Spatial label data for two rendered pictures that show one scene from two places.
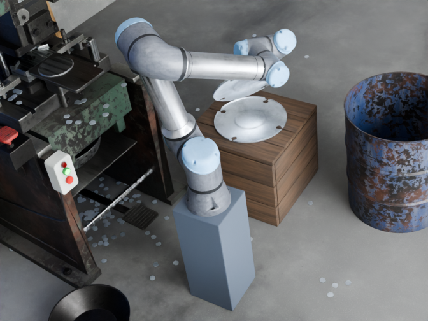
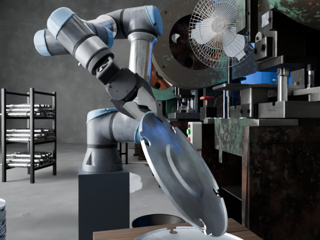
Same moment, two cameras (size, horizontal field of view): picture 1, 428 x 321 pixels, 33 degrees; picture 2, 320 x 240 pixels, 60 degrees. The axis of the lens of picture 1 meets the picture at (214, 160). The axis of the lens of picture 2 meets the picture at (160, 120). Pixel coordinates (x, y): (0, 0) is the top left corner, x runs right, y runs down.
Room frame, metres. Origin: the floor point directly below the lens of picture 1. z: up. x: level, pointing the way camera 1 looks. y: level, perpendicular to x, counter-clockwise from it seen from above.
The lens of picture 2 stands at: (2.56, -0.68, 0.64)
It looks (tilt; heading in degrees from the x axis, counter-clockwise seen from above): 0 degrees down; 127
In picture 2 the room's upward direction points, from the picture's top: straight up
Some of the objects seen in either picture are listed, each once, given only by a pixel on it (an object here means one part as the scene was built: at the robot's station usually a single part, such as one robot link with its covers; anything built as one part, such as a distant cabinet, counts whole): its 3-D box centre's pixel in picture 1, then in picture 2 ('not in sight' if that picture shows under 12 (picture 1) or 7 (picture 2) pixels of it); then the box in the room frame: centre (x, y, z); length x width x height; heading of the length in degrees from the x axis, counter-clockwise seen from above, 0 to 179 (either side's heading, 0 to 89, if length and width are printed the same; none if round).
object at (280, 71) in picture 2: not in sight; (282, 72); (2.26, 0.58, 0.84); 0.05 x 0.03 x 0.04; 137
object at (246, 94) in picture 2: (69, 85); (246, 101); (2.15, 0.46, 0.72); 0.25 x 0.14 x 0.14; 47
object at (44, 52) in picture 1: (34, 63); (283, 92); (2.26, 0.58, 0.76); 0.15 x 0.09 x 0.05; 137
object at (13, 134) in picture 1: (8, 141); (207, 104); (1.87, 0.65, 0.72); 0.07 x 0.06 x 0.08; 47
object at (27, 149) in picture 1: (22, 162); (208, 123); (1.88, 0.63, 0.62); 0.10 x 0.06 x 0.20; 137
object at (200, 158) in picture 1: (201, 162); (104, 125); (1.74, 0.04, 0.62); 0.13 x 0.12 x 0.14; 19
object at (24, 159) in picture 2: not in sight; (29, 134); (-0.37, 0.85, 0.47); 0.46 x 0.43 x 0.95; 27
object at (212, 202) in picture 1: (206, 190); (102, 155); (1.74, 0.04, 0.50); 0.15 x 0.15 x 0.10
